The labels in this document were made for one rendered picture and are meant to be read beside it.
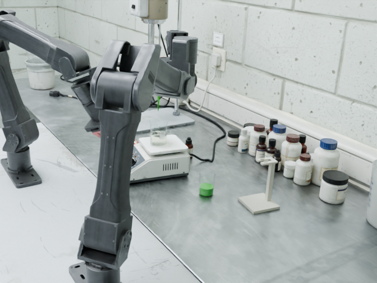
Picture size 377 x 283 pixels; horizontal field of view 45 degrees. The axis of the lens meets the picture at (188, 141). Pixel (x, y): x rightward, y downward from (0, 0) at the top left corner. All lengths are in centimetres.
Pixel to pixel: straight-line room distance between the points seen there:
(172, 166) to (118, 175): 53
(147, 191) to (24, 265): 40
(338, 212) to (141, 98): 67
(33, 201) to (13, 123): 22
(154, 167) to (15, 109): 41
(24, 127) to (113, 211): 57
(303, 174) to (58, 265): 72
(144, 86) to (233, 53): 106
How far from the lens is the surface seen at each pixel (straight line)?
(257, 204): 121
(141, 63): 80
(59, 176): 137
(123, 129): 79
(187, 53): 106
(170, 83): 95
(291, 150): 141
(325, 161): 135
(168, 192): 126
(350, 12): 143
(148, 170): 130
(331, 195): 128
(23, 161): 137
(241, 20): 178
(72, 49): 120
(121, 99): 78
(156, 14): 166
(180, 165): 132
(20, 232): 113
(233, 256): 102
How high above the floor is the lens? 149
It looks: 22 degrees down
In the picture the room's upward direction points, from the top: 3 degrees clockwise
